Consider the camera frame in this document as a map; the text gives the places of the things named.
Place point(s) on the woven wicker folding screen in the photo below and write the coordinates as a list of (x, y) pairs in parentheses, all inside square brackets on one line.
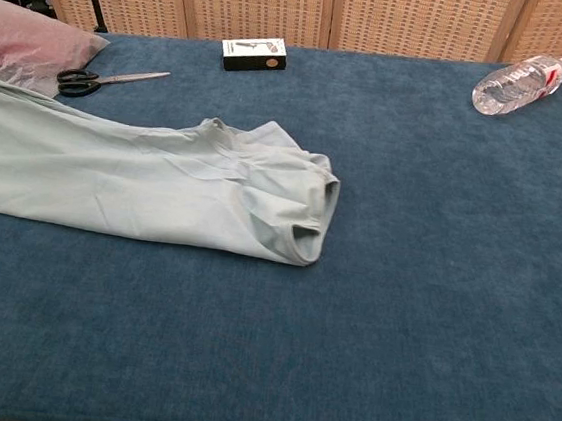
[(252, 1)]

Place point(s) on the small white and black box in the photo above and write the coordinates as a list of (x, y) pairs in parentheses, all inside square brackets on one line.
[(251, 59)]

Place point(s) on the translucent bag with pink garment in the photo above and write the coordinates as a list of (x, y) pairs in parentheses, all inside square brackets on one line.
[(17, 42)]

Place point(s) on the blue felt table cover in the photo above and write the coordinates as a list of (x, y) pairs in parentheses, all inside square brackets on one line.
[(242, 392)]

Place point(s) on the light green t-shirt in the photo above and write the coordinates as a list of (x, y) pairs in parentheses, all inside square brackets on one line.
[(113, 178)]

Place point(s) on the clear plastic water bottle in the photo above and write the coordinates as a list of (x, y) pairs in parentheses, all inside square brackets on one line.
[(510, 89)]

